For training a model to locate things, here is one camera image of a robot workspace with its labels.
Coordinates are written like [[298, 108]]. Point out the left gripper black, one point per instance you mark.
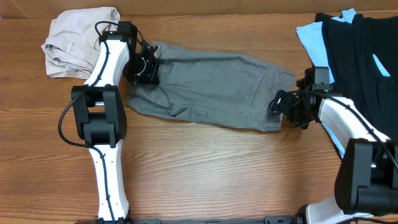
[[149, 77]]

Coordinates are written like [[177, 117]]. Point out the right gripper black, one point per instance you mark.
[[281, 104]]

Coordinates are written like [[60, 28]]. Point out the grey shorts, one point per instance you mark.
[[220, 88]]

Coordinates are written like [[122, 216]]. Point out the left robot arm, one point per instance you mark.
[[99, 113]]

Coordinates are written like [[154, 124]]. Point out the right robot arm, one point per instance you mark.
[[366, 184]]

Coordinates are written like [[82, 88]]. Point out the beige folded shorts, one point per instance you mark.
[[72, 47]]

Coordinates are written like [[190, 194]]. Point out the black and blue garment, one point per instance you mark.
[[361, 55]]

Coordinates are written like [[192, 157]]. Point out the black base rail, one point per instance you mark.
[[211, 221]]

